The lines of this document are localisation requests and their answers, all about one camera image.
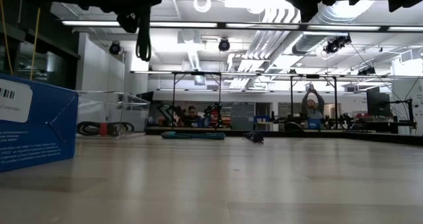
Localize yellow hanging cord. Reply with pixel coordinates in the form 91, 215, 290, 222
29, 7, 42, 81
0, 0, 14, 77

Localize black computer monitor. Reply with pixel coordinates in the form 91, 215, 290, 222
365, 91, 393, 118

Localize teal tool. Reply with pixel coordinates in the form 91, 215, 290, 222
161, 131, 227, 141

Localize person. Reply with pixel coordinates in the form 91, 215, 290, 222
300, 88, 327, 130
183, 105, 201, 128

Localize black aluminium rig frame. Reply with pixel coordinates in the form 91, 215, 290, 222
145, 126, 423, 147

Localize white ring lamp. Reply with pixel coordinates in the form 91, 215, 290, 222
193, 0, 212, 13

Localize silver ventilation duct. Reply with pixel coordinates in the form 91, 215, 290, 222
292, 1, 376, 56

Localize black background rig frame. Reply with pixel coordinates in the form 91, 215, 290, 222
171, 71, 223, 130
289, 74, 338, 130

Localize clear plastic container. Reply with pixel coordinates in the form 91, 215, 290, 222
76, 91, 151, 139

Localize long overhead light bar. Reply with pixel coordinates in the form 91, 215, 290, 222
61, 19, 423, 33

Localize blue controller retail box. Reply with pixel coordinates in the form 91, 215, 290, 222
0, 72, 79, 173

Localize black ceiling camera cluster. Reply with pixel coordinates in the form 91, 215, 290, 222
323, 34, 352, 55

